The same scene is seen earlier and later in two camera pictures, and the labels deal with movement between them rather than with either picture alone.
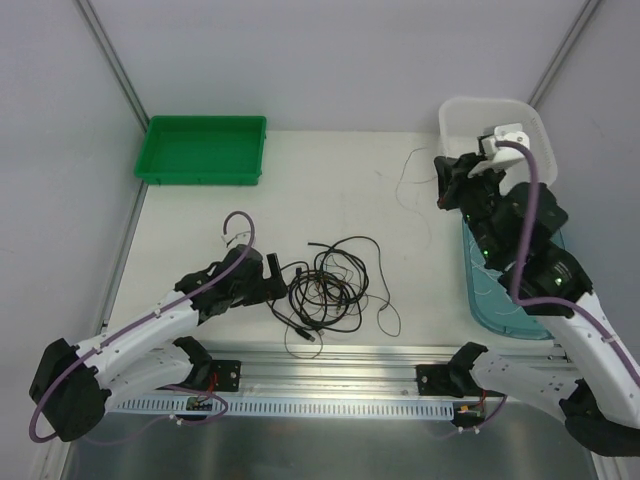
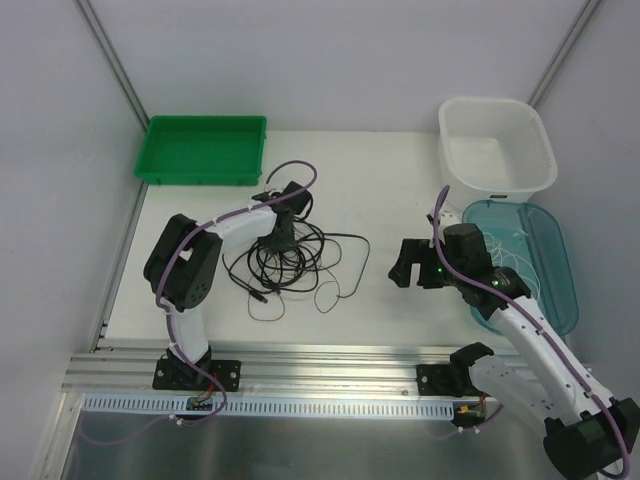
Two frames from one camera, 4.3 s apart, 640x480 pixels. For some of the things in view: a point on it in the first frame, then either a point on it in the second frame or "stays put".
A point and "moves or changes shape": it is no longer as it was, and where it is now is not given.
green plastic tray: [203, 150] stays put
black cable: [326, 294] moves or changes shape
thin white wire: [402, 173] moves or changes shape
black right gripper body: [456, 181] -> [422, 263]
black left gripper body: [267, 284] -> [285, 235]
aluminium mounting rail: [343, 369] stays put
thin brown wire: [380, 311] moves or changes shape
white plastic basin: [462, 120] stays put
